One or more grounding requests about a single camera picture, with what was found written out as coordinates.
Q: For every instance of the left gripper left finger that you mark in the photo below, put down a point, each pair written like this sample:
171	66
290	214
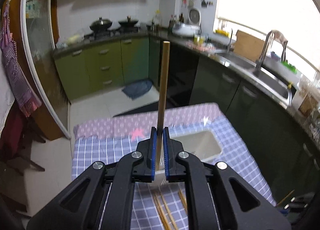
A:
113	196

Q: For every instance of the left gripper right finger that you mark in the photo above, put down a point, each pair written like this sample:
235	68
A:
201	180

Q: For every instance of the light wooden chopstick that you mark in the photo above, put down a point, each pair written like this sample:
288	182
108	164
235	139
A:
162	100

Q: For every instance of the green kitchen cabinets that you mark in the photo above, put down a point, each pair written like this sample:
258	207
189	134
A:
89	68

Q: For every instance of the steel kitchen sink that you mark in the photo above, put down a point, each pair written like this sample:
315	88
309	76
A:
262	79

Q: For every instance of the brown wooden chopstick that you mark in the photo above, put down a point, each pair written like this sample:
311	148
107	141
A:
183	200
162	216
285	198
169	221

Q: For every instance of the white plastic utensil holder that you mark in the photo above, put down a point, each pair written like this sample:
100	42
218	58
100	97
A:
203	144

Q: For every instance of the blue checked tablecloth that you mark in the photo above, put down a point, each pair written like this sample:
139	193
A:
106	141

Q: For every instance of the blue floor mat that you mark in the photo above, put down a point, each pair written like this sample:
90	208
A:
137	89

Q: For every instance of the purple checked apron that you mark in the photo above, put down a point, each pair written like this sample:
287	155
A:
27	99

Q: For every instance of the white rice cooker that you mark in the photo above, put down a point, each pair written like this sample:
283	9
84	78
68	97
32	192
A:
193	27

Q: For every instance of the wooden cutting board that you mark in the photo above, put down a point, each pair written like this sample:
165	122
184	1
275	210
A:
248	46

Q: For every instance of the black wok with lid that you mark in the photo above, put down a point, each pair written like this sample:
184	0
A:
101	25

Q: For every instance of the white sheet cover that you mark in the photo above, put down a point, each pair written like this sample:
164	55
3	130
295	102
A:
6	96

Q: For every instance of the glass sliding door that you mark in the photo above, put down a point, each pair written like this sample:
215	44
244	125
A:
38	44

